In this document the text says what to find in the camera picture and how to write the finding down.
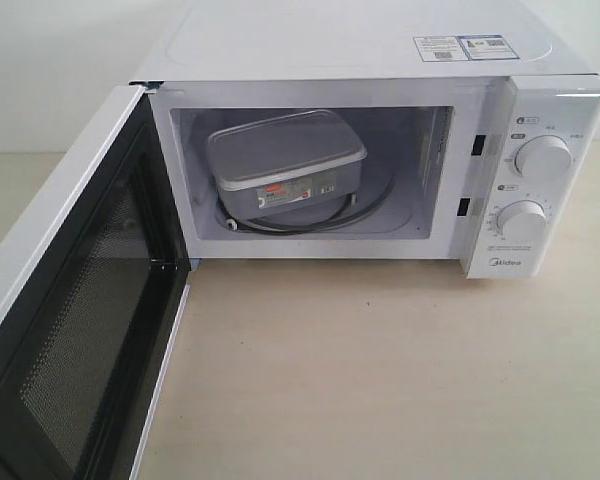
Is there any upper white control knob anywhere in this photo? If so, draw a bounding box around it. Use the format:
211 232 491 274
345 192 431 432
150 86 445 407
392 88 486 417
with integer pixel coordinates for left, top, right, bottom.
514 135 574 182

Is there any clear plastic lidded container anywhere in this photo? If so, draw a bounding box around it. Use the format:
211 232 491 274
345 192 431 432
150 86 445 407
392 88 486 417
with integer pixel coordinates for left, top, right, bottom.
206 109 367 220

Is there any lower white timer knob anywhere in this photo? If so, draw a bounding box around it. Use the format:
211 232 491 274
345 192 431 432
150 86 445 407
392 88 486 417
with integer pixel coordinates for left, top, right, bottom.
496 200 548 243

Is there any blue label sticker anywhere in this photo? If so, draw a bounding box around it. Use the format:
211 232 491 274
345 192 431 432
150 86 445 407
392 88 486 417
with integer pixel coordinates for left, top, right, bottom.
457 35 519 61

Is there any black turntable roller ring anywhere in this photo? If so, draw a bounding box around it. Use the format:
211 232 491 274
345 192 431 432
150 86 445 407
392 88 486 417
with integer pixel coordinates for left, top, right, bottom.
216 193 359 235

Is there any white Midea microwave oven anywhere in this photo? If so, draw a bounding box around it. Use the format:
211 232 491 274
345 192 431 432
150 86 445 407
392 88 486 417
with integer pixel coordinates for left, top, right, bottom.
131 1 600 279

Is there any white label sticker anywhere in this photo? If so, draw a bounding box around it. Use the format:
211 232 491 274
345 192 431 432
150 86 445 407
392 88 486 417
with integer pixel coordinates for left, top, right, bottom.
413 36 469 63

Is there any white microwave door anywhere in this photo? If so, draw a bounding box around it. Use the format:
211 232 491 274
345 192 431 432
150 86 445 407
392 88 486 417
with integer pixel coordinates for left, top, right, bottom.
0 83 190 479

